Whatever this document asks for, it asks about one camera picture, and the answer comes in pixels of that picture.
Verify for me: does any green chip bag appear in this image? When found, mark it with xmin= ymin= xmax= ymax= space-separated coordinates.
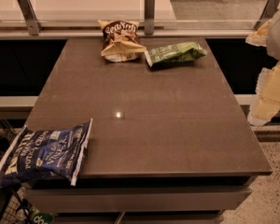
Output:
xmin=144 ymin=42 xmax=207 ymax=67

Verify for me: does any brown chip bag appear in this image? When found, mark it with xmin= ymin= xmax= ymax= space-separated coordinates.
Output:
xmin=98 ymin=20 xmax=147 ymax=63

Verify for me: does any blue chip bag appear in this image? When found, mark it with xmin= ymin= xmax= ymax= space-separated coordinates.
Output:
xmin=0 ymin=119 xmax=92 ymax=189

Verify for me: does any right metal railing bracket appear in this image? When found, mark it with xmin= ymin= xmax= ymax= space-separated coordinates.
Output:
xmin=254 ymin=0 xmax=280 ymax=30

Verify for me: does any wire basket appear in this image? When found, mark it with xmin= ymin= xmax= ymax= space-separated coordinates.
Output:
xmin=0 ymin=188 xmax=31 ymax=224

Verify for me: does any left metal railing bracket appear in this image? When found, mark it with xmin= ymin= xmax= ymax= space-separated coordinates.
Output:
xmin=17 ymin=0 xmax=42 ymax=35

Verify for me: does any middle metal railing bracket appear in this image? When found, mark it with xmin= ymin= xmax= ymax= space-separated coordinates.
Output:
xmin=144 ymin=0 xmax=155 ymax=35

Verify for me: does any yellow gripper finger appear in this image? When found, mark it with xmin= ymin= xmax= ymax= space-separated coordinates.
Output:
xmin=247 ymin=61 xmax=280 ymax=126
xmin=245 ymin=20 xmax=271 ymax=47

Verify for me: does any green package in basket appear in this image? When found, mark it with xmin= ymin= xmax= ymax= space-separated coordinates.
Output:
xmin=30 ymin=208 xmax=54 ymax=224

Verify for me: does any metal railing bracket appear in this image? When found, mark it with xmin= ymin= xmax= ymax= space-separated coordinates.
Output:
xmin=17 ymin=0 xmax=42 ymax=35
xmin=254 ymin=0 xmax=280 ymax=30
xmin=144 ymin=0 xmax=155 ymax=35

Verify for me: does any grey drawer cabinet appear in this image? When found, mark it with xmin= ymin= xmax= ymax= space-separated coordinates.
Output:
xmin=23 ymin=175 xmax=256 ymax=224

